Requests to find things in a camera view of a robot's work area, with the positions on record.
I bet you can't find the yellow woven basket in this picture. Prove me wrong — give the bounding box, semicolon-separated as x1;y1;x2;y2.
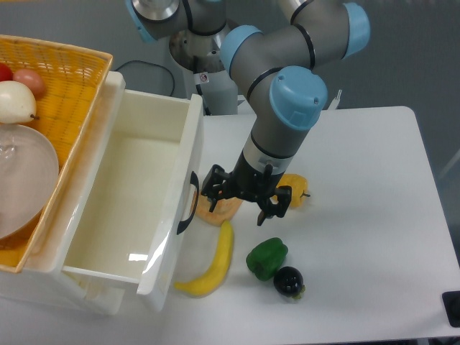
1;34;113;273

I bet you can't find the black cable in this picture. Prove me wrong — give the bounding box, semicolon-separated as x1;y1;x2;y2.
114;59;176;98

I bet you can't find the pink peach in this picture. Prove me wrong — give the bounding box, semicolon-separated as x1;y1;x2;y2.
13;69;46;98

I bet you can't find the white pear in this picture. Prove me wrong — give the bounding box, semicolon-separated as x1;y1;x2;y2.
1;80;40;124

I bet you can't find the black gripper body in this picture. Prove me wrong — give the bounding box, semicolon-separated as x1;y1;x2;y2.
224;154;282;212

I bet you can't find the toasted bread slice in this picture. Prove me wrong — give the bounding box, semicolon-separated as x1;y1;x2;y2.
194;194;243;226

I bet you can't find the white drawer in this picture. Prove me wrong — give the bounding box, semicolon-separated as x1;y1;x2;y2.
63;91;203;315

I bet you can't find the red tomato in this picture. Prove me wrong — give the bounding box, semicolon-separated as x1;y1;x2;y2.
0;63;13;82

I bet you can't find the dark purple eggplant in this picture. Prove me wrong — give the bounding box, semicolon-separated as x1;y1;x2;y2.
273;266;305;300

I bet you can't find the yellow banana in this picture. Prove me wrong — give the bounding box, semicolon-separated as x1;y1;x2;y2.
173;220;234;298

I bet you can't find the black corner device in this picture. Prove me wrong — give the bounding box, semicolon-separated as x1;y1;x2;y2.
441;290;460;328

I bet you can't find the white drawer cabinet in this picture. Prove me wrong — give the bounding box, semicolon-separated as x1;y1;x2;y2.
1;72;126;315

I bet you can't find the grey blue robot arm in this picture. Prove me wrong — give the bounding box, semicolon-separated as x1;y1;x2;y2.
126;1;370;224

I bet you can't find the green bell pepper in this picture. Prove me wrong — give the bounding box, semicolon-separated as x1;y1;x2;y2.
246;237;288;281

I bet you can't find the yellow bell pepper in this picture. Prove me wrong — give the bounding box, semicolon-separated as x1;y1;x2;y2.
277;173;309;208

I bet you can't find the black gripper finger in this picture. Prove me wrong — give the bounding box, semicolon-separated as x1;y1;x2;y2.
201;165;230;213
257;185;292;226

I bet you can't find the right metal table bracket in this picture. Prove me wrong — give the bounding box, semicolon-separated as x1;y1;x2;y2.
328;89;342;111

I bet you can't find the beige plate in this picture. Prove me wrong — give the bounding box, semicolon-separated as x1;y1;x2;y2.
1;124;59;238

